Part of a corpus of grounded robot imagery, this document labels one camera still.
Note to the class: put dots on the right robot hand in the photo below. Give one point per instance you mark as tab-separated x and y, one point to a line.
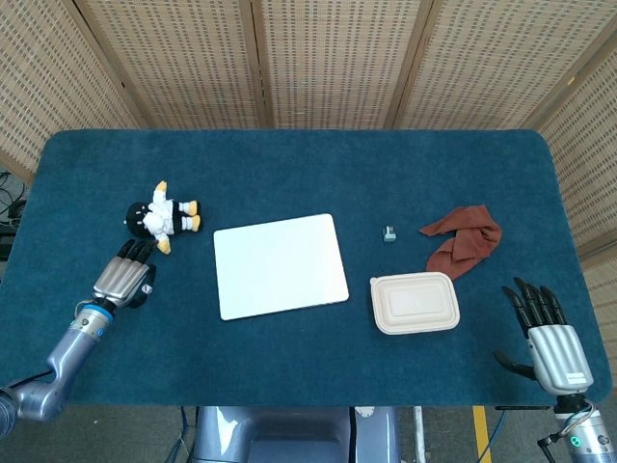
555	348

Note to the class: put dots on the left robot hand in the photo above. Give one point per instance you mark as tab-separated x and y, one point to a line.
119	279

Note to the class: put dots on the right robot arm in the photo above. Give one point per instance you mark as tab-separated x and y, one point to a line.
581	429

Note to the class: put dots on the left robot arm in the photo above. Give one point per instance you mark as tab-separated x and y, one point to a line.
53	366

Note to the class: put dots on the black and white plush toy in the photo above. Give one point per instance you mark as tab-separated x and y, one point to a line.
161	217

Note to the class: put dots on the rust brown cloth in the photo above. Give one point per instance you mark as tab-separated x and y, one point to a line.
465	240

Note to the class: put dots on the beige lidded food container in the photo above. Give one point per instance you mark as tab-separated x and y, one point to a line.
414	303

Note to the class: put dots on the white rectangular board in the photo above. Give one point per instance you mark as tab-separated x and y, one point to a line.
280	266

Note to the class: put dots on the blue table mat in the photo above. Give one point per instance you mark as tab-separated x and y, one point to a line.
308	164

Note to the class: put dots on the grey-blue robot torso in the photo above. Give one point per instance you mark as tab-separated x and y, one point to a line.
294	434

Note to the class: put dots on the woven folding screen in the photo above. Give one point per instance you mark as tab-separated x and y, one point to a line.
308	62

